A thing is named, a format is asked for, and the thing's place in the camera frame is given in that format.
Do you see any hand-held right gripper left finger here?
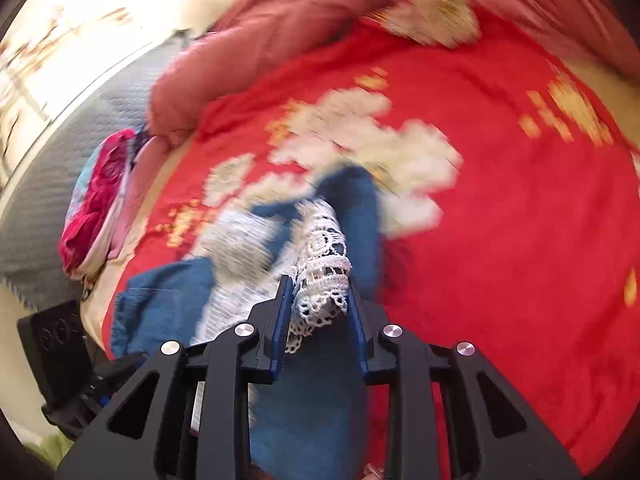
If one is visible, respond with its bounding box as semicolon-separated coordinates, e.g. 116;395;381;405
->
55;274;294;480

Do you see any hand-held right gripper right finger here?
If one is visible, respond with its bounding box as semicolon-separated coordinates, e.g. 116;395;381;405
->
346;272;583;480

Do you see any blue denim pants lace trim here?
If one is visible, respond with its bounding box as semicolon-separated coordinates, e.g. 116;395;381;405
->
110;162;388;480

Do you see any green cloth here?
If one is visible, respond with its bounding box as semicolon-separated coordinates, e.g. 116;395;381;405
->
25;432;71;471

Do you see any black perforated box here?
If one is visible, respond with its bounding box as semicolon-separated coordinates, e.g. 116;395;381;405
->
17;300;93;401

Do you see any red floral blanket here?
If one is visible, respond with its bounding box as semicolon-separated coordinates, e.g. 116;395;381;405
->
102;7;640;471

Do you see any light pink cloth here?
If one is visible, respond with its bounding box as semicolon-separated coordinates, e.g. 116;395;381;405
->
107;137;171;261

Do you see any magenta clothes pile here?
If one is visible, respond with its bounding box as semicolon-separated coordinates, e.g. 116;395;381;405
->
59;129;138;278

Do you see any grey quilted headboard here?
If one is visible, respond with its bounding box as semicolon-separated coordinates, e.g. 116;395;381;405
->
0;35;196;311

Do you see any orange pink quilt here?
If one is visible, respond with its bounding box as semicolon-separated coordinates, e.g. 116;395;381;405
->
150;0;640;148

